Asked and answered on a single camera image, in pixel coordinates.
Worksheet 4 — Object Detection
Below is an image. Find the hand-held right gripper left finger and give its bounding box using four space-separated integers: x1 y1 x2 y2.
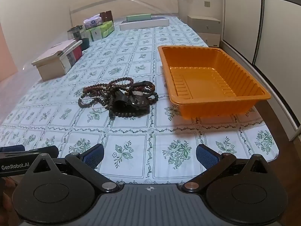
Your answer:
28 144 120 193

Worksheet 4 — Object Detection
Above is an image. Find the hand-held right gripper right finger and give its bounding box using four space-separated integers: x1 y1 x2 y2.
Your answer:
182 144 271 193

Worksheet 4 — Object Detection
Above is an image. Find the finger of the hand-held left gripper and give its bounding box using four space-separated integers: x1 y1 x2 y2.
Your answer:
24 145 59 159
0 145 25 153

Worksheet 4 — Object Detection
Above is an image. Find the white pearl necklace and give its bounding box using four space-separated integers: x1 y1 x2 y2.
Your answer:
81 95 112 111

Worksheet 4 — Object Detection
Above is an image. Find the dark bead necklace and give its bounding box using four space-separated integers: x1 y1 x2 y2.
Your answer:
78 85 159 119

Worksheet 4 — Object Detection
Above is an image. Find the black wide strap watch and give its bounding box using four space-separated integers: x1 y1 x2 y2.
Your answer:
114 91 151 111

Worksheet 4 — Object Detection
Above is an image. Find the orange plastic tray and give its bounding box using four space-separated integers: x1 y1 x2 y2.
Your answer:
157 45 271 118

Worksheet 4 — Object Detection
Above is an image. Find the black leather strap wristwatch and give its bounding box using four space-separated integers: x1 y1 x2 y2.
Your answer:
130 81 156 97

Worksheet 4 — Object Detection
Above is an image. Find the dark green glass jar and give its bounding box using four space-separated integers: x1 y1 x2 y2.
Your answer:
67 25 90 51

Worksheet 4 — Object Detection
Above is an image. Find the white nightstand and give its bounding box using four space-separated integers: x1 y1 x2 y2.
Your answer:
187 15 221 48

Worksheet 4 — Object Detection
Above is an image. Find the green tissue pack bundle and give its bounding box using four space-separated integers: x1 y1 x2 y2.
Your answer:
85 21 115 42

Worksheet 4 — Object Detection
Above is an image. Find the purple white tissue pack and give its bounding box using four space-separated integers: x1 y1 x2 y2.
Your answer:
83 15 103 30

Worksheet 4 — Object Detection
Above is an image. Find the brown box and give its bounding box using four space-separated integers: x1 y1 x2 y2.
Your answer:
99 11 114 23

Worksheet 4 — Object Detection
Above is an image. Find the white flat box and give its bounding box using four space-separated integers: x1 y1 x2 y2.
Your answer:
119 18 170 31

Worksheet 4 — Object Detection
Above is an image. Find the white grey wardrobe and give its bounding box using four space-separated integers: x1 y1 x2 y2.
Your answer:
222 0 301 142

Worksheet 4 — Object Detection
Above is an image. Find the green flat box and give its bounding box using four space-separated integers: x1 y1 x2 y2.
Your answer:
126 14 152 22

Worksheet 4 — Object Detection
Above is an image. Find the white headboard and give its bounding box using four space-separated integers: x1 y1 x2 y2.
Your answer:
69 0 179 26

